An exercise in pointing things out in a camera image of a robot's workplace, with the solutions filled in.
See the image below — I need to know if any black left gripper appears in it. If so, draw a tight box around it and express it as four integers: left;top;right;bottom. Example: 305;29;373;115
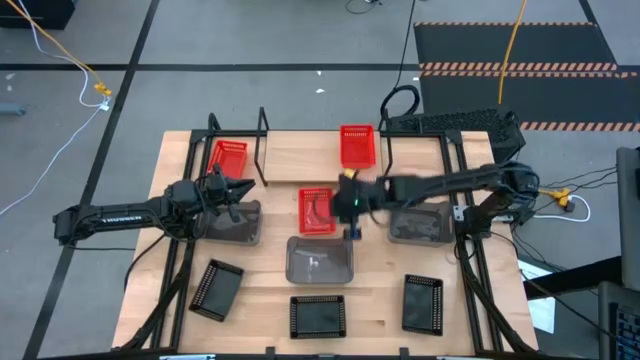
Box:
198;162;257;224

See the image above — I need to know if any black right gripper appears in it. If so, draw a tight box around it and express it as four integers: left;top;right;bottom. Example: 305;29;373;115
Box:
307;169;390;241

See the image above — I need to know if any red plastic basket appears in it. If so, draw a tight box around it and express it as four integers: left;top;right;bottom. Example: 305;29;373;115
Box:
339;124;377;170
206;139;249;180
298;187;337;236

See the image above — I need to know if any grey translucent plastic basket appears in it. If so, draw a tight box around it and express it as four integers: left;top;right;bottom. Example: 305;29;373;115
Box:
388;202;456;247
285;236;355;286
197;199;264;247

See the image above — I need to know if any black slotted plastic basket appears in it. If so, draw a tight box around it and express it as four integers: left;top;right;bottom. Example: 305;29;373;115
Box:
401;273;445;337
289;294;347;340
188;258;245;323

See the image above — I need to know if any wooden shelf with black legs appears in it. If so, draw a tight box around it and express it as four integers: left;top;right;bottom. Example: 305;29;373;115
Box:
253;106;395;189

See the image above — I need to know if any black perforated computer case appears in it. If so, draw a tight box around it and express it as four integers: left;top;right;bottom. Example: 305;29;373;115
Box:
387;108;527;164

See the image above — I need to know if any yellow power plug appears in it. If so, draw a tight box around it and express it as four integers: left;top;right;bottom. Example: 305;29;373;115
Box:
538;187;574;207

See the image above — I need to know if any white paper sheet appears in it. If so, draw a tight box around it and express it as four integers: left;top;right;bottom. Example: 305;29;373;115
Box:
517;259;557;335

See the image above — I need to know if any black mat with hazard stripes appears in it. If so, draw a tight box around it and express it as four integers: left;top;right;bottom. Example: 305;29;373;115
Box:
413;21;619;71
419;70;640;133

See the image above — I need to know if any black desk beam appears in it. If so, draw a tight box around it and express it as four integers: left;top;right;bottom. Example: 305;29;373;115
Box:
522;255;624;300

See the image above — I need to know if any black cabinet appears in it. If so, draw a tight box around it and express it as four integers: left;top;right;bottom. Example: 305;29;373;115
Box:
0;0;76;30

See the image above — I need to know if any grey monitor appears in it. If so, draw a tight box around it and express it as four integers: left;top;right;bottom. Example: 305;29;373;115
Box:
615;146;640;291

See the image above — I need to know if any grey laptop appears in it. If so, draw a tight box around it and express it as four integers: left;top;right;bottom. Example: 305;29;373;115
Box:
597;280;640;360

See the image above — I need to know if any black cable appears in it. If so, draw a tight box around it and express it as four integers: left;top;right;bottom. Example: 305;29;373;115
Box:
379;0;421;119

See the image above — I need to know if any black aluminium frame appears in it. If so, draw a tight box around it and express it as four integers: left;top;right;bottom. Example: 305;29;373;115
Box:
112;112;539;360

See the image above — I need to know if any white cable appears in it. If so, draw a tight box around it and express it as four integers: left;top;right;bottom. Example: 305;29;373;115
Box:
532;194;592;224
0;0;112;216

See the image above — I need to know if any yellow cable with plug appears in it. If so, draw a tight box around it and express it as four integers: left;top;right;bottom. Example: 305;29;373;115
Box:
3;0;114;97

